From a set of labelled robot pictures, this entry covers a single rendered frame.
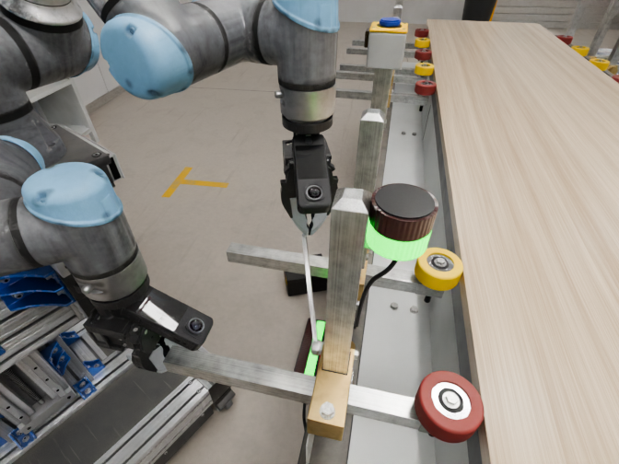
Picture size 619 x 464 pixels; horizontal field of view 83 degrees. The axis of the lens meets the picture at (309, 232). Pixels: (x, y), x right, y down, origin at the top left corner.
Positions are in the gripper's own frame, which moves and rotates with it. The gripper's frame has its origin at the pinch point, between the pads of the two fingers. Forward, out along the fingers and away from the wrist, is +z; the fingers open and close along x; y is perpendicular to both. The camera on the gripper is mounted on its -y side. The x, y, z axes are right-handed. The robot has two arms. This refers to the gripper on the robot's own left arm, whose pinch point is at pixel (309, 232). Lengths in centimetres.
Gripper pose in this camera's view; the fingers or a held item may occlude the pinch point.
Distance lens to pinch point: 60.3
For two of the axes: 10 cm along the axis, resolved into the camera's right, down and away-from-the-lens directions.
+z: 0.0, 7.5, 6.6
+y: -1.3, -6.5, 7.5
